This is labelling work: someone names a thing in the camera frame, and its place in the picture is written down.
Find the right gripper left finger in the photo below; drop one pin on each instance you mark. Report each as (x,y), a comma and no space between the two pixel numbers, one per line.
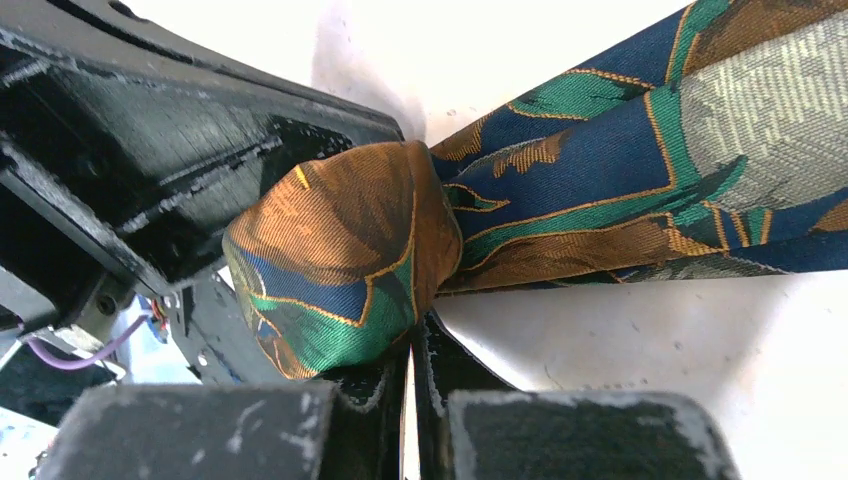
(343,425)

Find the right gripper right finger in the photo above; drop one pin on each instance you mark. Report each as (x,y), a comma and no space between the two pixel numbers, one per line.
(474,425)

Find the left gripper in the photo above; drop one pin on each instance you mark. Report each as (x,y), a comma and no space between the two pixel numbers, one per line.
(127,149)

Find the brown green patterned tie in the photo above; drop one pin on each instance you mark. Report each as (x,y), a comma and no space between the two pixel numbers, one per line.
(712,144)

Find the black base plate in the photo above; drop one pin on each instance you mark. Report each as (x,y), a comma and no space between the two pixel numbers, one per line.
(208,327)

